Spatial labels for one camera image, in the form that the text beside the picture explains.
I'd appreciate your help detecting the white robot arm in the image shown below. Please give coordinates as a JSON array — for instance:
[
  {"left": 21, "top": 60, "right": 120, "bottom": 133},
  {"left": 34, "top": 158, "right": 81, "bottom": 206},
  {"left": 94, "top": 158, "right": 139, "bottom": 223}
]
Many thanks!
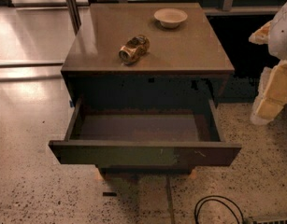
[{"left": 249, "top": 2, "right": 287, "bottom": 125}]

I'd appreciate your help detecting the brown drawer cabinet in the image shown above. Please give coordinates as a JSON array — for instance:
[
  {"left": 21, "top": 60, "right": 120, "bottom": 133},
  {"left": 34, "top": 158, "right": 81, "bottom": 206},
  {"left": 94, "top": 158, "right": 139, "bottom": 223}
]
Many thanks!
[{"left": 61, "top": 4, "right": 234, "bottom": 173}]

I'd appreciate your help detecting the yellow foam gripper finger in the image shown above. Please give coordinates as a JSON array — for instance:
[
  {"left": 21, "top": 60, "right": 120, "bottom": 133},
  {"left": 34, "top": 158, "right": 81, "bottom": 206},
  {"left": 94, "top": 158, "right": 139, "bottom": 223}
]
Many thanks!
[
  {"left": 250, "top": 60, "right": 287, "bottom": 125},
  {"left": 249, "top": 21, "right": 271, "bottom": 45}
]

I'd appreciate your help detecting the crushed gold can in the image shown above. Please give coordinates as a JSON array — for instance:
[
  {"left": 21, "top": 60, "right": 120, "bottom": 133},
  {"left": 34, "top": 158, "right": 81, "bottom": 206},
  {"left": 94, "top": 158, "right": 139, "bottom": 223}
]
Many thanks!
[{"left": 119, "top": 35, "right": 150, "bottom": 65}]

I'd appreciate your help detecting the black tape strip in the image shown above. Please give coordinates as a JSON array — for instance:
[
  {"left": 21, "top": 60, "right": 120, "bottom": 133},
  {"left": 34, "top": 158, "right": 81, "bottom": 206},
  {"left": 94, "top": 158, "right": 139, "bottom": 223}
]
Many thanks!
[{"left": 103, "top": 192, "right": 117, "bottom": 197}]

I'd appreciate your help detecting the drawer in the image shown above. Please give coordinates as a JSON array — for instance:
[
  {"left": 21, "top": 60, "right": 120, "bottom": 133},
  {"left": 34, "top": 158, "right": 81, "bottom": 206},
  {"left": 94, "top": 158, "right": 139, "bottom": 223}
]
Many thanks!
[{"left": 49, "top": 100, "right": 241, "bottom": 170}]

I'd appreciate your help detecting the white ceramic bowl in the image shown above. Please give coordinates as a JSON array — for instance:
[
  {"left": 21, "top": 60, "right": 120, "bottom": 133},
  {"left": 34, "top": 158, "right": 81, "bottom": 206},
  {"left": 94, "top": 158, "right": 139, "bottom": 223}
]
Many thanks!
[{"left": 154, "top": 8, "right": 188, "bottom": 29}]

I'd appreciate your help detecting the black floor cable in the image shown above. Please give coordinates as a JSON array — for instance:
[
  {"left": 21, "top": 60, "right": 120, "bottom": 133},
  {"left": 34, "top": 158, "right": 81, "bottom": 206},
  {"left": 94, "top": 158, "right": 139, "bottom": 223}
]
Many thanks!
[{"left": 194, "top": 195, "right": 246, "bottom": 224}]

